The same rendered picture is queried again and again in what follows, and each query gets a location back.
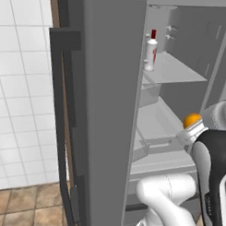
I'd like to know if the grey fridge drawer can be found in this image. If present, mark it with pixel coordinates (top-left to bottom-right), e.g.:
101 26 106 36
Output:
138 76 163 109

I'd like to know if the white liquor bottle red cap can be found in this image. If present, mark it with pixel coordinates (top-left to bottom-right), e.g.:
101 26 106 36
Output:
143 29 160 73

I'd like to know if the grey fridge door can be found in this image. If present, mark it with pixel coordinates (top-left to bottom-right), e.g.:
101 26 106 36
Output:
51 0 149 226

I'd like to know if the dark grey door handle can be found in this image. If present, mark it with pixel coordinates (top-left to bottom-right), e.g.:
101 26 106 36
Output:
42 27 95 226

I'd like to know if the glass fridge shelf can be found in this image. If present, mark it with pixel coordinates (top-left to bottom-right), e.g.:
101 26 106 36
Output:
142 51 209 87

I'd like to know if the grey fridge shelf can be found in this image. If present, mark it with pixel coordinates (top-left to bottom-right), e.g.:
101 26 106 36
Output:
133 95 195 156

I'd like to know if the orange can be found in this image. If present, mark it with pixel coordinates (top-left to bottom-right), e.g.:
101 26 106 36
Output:
182 112 204 130

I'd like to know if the grey fridge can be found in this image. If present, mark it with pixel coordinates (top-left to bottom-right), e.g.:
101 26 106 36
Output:
122 0 226 226

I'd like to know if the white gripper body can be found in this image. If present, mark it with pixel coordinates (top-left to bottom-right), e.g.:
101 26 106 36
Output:
174 118 209 148

